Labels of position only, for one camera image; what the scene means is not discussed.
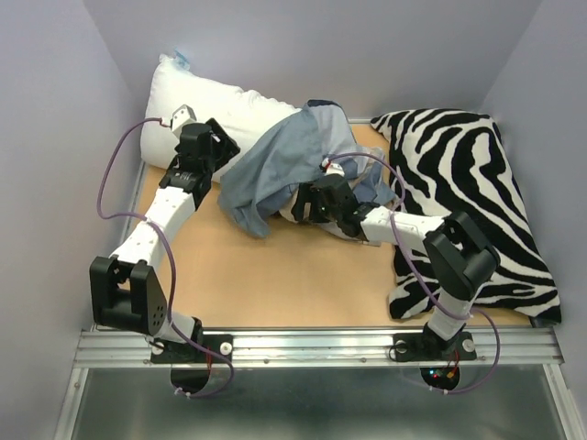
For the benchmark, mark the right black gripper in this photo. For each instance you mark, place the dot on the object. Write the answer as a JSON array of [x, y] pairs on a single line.
[[307, 192]]

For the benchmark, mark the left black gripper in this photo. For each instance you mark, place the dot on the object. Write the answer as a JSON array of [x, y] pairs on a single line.
[[227, 148]]

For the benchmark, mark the white pillow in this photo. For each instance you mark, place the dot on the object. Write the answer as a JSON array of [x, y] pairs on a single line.
[[245, 115]]

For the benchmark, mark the blue grey pillowcase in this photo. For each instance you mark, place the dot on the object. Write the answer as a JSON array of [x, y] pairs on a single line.
[[267, 180]]

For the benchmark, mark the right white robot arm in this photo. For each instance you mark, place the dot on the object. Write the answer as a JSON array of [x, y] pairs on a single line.
[[461, 257]]

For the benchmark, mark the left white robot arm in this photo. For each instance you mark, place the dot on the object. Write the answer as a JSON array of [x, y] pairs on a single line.
[[125, 290]]

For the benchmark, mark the zebra print pillow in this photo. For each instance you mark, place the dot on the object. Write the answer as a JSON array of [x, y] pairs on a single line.
[[449, 160]]

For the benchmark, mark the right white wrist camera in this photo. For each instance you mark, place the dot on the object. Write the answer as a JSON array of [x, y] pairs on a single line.
[[329, 167]]

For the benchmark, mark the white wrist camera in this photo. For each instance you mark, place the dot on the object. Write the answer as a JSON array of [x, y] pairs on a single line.
[[329, 167], [181, 117]]

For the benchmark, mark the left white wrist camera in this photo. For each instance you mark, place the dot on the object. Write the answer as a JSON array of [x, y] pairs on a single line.
[[181, 117]]

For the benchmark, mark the aluminium mounting rail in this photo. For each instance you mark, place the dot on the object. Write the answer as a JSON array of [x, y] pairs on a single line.
[[298, 348]]

